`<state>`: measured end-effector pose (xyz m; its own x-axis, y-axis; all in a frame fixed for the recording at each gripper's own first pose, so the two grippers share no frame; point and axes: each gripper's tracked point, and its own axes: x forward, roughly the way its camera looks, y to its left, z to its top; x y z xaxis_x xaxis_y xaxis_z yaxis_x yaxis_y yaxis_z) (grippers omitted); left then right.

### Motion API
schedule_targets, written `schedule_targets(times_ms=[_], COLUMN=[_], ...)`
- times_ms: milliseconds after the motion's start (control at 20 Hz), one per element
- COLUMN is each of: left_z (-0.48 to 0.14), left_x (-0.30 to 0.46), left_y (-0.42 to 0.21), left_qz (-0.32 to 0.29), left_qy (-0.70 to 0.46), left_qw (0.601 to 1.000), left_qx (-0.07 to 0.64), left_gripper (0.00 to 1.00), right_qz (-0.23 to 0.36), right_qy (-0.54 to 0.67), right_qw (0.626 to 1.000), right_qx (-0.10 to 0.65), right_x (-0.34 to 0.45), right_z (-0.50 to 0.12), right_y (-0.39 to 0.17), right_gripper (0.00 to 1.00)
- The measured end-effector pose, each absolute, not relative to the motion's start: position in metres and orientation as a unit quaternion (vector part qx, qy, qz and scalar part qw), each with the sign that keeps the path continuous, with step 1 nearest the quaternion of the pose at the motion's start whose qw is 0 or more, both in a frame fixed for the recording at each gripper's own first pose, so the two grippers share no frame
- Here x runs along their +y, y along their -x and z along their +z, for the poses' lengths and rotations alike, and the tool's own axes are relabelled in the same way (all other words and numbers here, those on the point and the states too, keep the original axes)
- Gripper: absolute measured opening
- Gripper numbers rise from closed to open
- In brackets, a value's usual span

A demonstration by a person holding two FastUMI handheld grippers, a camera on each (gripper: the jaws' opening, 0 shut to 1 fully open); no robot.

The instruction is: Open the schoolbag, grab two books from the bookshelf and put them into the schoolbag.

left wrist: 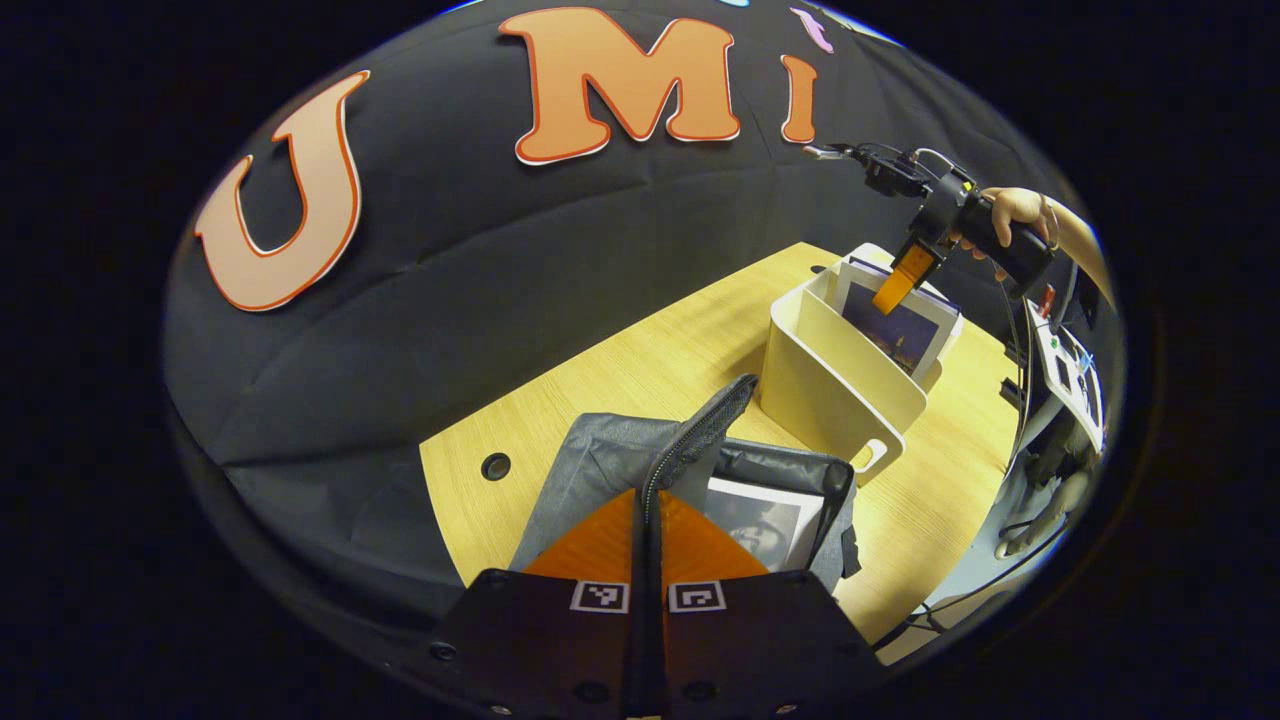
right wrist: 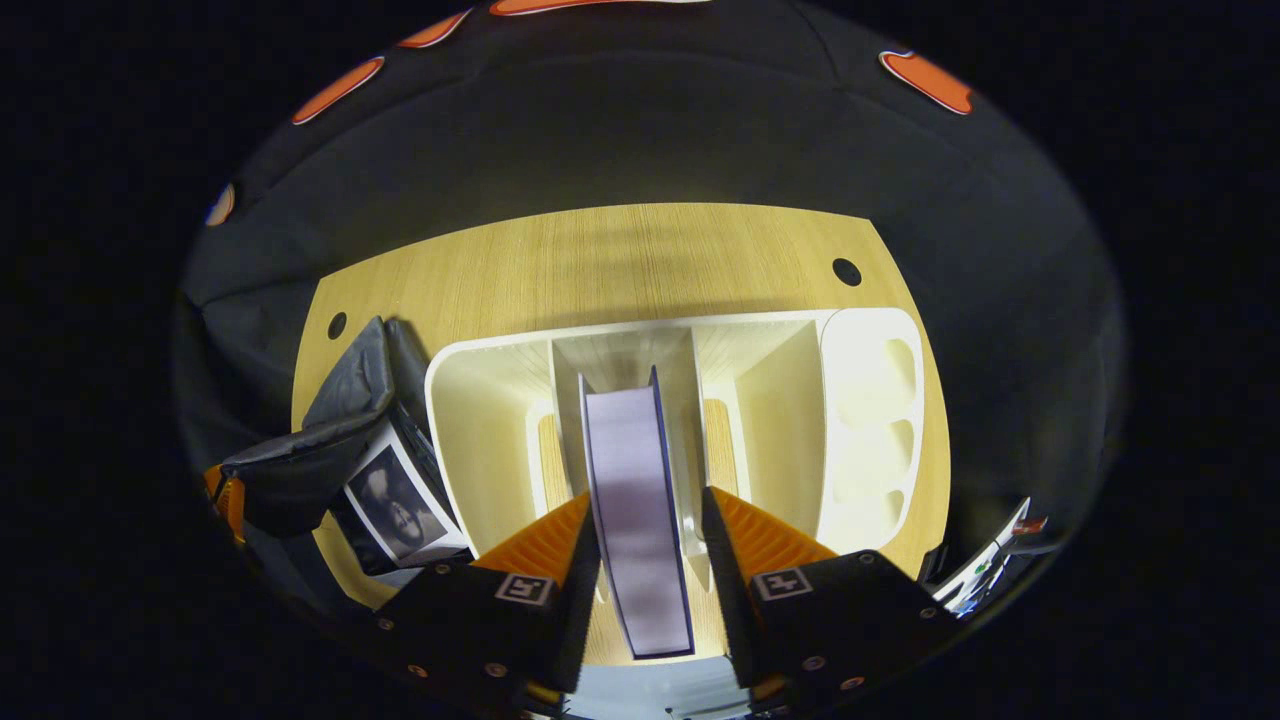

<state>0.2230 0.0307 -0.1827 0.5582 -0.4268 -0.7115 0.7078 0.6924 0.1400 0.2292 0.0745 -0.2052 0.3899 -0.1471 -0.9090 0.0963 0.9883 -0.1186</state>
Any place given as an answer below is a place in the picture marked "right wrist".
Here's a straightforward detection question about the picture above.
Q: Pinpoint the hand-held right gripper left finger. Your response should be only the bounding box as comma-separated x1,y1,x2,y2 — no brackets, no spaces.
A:
374,490,602,702

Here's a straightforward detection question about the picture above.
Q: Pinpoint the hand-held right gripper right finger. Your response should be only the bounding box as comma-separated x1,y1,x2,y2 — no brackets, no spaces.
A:
699,486,962,697

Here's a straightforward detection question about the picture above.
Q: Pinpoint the grey schoolbag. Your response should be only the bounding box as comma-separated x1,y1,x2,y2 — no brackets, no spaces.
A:
221,315,471,578

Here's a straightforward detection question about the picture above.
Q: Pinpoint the blue spine book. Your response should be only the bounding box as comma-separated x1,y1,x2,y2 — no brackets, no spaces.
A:
577,365,697,662

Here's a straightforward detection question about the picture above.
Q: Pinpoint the white bookshelf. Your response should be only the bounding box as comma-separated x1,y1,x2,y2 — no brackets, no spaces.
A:
424,306,927,613

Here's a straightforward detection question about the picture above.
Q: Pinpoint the white equipment table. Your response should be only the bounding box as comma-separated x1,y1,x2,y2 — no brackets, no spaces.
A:
935,497,1051,614

